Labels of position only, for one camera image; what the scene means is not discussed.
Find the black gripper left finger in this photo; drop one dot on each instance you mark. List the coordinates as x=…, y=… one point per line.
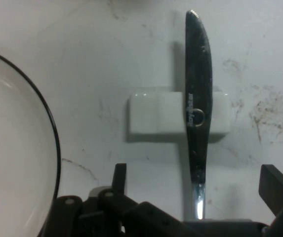
x=101, y=217

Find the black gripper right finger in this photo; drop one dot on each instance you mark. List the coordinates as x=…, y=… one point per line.
x=282, y=195

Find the steel table knife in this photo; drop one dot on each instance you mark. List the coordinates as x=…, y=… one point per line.
x=198, y=74

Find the white plate with black rim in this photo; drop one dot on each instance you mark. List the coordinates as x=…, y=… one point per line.
x=12, y=148

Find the white ceramic cutlery rest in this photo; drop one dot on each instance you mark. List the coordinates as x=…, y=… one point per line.
x=153, y=116

